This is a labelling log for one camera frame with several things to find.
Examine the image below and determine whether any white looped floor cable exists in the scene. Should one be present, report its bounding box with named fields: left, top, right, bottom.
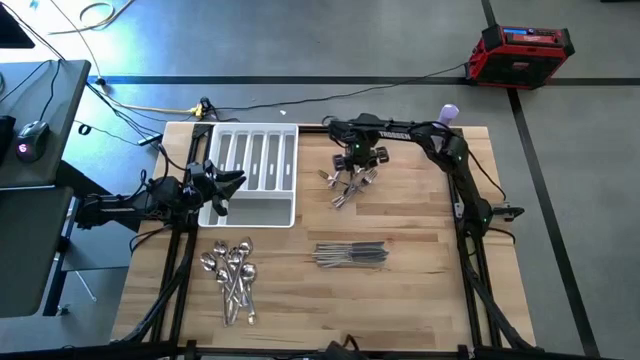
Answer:
left=47, top=0, right=137, bottom=36

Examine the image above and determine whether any thin black floor cable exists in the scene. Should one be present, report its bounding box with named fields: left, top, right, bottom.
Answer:
left=84, top=79, right=166, bottom=149

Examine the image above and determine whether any black monitor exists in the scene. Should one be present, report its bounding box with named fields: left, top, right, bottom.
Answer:
left=0, top=4, right=36, bottom=50

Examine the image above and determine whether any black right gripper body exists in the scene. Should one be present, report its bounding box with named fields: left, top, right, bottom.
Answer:
left=344, top=132, right=379, bottom=170

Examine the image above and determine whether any yellow extension cord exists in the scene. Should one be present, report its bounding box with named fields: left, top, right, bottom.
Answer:
left=97, top=79, right=206, bottom=120

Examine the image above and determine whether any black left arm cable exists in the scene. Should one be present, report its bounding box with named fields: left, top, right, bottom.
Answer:
left=128, top=143, right=189, bottom=254

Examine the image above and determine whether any dark grey desk panel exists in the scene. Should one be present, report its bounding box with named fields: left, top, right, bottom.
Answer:
left=0, top=187, right=75, bottom=319

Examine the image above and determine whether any black clamp bracket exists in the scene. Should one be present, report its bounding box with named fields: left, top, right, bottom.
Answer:
left=492, top=201, right=526, bottom=222

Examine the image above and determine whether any black radio power cable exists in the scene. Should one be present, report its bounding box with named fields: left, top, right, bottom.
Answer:
left=212, top=62, right=470, bottom=112

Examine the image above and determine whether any silver table knife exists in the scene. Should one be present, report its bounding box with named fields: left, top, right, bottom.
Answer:
left=312, top=254, right=390, bottom=263
left=314, top=259, right=389, bottom=270
left=313, top=241, right=387, bottom=250
left=312, top=249, right=390, bottom=258
left=312, top=245, right=389, bottom=254

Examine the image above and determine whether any black computer mouse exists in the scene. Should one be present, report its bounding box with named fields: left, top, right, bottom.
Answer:
left=14, top=120, right=51, bottom=164

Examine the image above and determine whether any red black jobsite radio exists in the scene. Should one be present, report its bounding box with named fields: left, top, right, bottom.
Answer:
left=464, top=23, right=576, bottom=91

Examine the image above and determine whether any lavender bottle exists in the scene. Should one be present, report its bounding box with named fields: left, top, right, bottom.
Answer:
left=430, top=103, right=460, bottom=150

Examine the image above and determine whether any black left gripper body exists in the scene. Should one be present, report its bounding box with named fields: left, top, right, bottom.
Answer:
left=185, top=160, right=229, bottom=217

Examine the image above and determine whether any white plastic cutlery tray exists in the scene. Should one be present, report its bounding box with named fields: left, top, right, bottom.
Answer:
left=197, top=122, right=300, bottom=230

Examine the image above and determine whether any dark grey desk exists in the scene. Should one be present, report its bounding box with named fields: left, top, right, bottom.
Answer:
left=0, top=59, right=92, bottom=190

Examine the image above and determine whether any silver spoon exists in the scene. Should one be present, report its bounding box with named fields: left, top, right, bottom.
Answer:
left=223, top=236, right=255, bottom=326
left=240, top=263, right=259, bottom=326
left=215, top=268, right=232, bottom=328
left=213, top=240, right=241, bottom=306
left=227, top=248, right=251, bottom=321
left=199, top=252, right=232, bottom=321

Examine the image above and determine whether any black mouse cable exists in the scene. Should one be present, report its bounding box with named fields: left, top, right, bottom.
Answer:
left=37, top=58, right=64, bottom=125

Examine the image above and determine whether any black desk base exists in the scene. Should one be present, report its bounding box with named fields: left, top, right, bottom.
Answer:
left=42, top=159, right=144, bottom=317

